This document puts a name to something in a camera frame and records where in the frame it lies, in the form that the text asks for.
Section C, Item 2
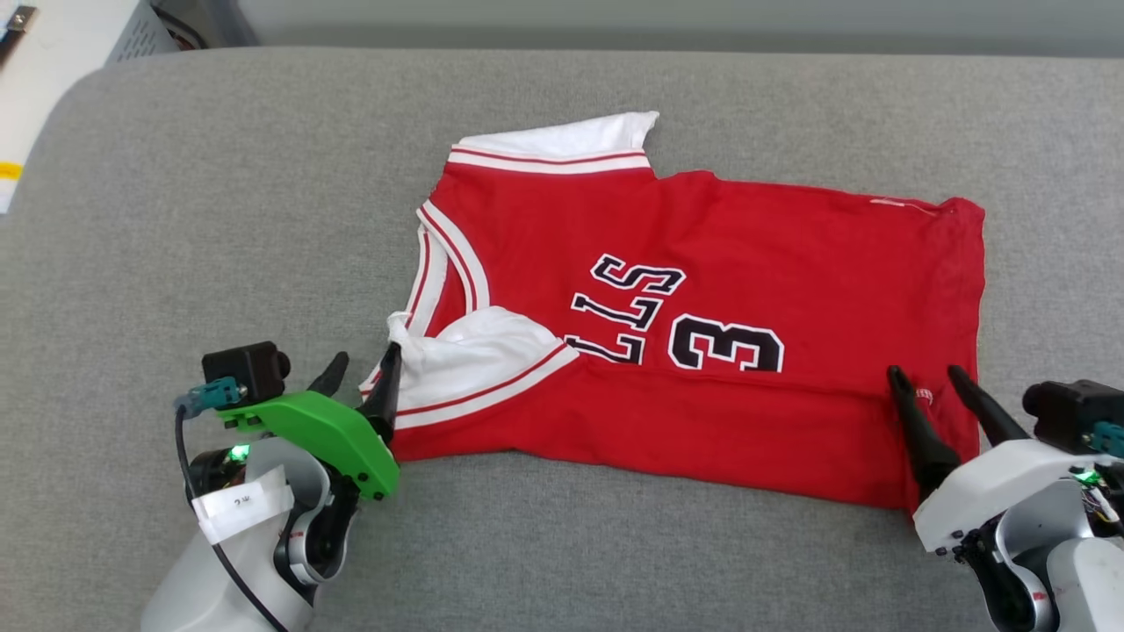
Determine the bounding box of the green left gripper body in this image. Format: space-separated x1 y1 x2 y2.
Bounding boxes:
217 391 401 502

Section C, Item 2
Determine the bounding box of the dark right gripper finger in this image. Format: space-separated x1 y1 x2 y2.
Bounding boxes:
886 365 962 502
947 364 1031 447

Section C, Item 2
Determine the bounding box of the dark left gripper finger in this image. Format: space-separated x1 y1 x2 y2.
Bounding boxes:
307 351 350 399
358 341 403 445

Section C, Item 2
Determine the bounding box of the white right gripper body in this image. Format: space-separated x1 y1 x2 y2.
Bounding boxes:
913 439 1100 556

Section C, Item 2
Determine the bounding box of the red basketball jersey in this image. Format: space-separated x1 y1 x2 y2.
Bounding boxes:
358 111 987 514

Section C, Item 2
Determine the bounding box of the white metal equipment box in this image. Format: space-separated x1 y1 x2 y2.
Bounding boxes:
0 0 182 216

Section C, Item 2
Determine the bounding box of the teal left camera connector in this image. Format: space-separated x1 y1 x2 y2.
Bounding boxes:
173 377 243 415

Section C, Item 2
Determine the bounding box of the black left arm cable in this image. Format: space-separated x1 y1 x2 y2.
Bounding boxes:
173 408 291 632

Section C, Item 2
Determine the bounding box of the black and silver box handle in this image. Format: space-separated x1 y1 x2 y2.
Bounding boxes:
0 4 39 68

